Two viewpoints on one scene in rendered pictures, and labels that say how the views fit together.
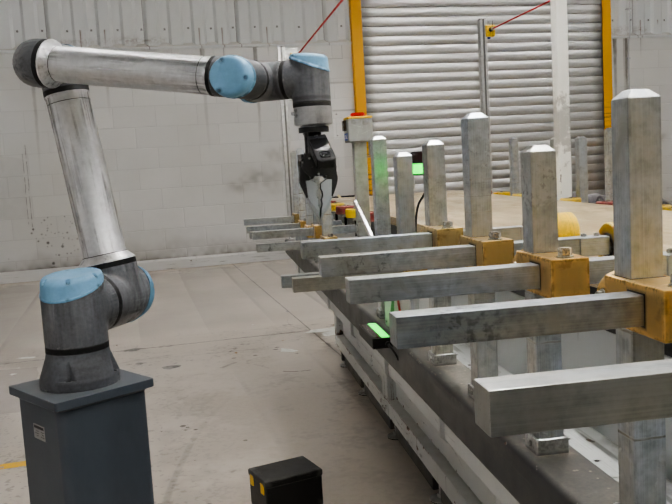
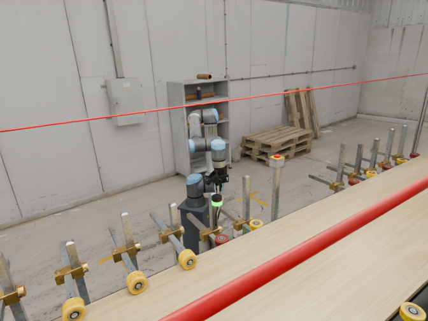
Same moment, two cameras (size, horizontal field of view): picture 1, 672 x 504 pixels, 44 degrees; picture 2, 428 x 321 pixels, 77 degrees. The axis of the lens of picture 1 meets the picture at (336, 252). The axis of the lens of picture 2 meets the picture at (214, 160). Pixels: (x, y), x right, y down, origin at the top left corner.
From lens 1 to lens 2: 2.07 m
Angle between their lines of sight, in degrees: 66
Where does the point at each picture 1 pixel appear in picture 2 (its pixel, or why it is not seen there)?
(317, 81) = (213, 153)
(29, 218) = (400, 98)
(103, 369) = (193, 204)
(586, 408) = not seen: outside the picture
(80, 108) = (207, 130)
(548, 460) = not seen: hidden behind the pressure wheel
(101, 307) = (195, 188)
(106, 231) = (209, 166)
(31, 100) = (417, 48)
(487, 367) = not seen: hidden behind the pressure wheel
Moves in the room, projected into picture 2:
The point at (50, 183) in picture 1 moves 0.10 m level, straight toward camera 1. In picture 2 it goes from (414, 85) to (413, 85)
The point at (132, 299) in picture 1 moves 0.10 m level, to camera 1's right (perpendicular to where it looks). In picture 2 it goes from (210, 188) to (214, 192)
